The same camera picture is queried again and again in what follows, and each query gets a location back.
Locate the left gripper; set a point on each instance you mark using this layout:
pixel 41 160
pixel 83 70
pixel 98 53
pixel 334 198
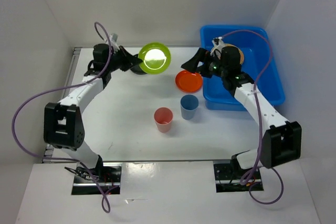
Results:
pixel 128 59

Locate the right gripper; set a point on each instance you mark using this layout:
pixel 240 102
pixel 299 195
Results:
pixel 201 55

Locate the black round plate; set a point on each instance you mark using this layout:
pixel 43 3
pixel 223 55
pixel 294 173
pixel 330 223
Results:
pixel 137 69

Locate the green round plate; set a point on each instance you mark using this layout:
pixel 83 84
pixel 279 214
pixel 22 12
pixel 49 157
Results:
pixel 156 58

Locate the brown woven bamboo plate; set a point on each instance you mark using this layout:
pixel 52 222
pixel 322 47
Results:
pixel 240 52

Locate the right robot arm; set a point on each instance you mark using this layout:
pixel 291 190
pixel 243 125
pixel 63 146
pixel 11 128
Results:
pixel 279 139

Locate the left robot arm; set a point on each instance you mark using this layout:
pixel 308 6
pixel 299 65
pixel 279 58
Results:
pixel 63 125

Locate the blue plastic bin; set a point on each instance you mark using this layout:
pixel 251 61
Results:
pixel 256 55

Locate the orange round plate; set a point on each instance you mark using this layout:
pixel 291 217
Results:
pixel 188 82

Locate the blue plastic cup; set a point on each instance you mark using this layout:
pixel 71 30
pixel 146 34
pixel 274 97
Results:
pixel 189 104

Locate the pink plastic cup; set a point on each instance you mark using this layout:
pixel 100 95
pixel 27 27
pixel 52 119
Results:
pixel 163 118

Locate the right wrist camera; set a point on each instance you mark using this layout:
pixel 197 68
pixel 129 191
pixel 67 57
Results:
pixel 218 45

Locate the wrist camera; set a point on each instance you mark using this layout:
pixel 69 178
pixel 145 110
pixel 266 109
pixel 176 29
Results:
pixel 112 40
pixel 218 45

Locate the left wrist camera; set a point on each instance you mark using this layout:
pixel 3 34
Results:
pixel 112 40

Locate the aluminium table edge rail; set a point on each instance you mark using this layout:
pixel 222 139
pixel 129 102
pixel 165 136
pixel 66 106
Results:
pixel 51 151

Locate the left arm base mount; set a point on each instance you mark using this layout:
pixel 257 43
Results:
pixel 110 181

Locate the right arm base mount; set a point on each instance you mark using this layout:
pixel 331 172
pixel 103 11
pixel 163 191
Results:
pixel 227 178

